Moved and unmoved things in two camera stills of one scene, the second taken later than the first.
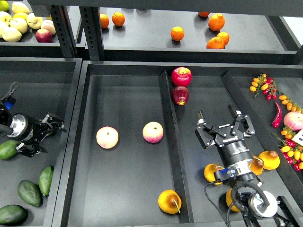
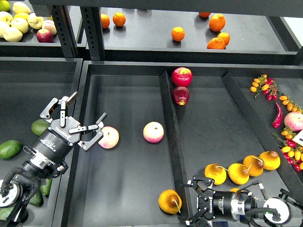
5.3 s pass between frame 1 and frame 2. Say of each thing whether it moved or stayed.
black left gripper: moved
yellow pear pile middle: stayed
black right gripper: moved
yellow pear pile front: stayed
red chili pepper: stayed
